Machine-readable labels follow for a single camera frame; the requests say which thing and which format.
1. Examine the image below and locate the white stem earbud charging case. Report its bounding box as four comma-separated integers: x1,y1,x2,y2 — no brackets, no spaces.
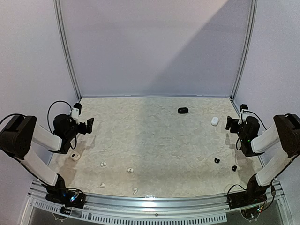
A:
71,151,80,161

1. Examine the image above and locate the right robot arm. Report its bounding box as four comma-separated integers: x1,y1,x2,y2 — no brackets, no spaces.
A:
225,111,300,204

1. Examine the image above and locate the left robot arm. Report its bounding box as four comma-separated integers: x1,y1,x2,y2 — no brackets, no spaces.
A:
0,113,94,203

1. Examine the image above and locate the white oval charging case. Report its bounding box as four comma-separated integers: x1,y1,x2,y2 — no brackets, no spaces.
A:
211,117,219,126

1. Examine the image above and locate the black earbud charging case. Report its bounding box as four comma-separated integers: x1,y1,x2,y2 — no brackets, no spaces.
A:
178,107,189,114

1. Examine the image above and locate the white clip earbud right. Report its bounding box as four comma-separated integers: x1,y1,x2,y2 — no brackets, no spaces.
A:
127,168,134,173

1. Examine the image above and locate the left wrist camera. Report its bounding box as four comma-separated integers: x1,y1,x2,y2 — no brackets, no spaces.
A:
70,103,82,124

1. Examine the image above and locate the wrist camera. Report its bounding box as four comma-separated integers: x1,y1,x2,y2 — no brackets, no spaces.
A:
70,103,82,124
238,104,248,125

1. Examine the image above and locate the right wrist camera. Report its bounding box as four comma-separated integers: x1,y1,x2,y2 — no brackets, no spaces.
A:
238,104,248,125

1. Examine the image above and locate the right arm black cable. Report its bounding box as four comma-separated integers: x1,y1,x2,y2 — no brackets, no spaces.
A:
235,110,268,150

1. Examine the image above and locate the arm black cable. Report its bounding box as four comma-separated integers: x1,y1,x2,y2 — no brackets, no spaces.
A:
235,110,268,150
46,100,78,150

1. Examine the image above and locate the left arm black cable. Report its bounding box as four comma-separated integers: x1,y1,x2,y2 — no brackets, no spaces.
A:
46,100,78,150

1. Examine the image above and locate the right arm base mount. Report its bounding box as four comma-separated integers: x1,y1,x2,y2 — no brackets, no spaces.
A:
226,190,267,209

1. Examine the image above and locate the aluminium front rail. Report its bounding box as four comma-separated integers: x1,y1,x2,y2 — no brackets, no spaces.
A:
21,182,293,225

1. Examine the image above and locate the left aluminium frame post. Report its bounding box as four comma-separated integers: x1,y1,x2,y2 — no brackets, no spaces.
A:
53,0,82,100

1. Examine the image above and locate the aluminium frame post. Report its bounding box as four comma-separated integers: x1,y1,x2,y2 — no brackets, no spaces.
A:
53,0,82,100
230,0,257,101

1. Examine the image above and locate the right aluminium frame post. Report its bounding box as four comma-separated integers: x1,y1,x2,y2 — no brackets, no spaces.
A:
230,0,257,101

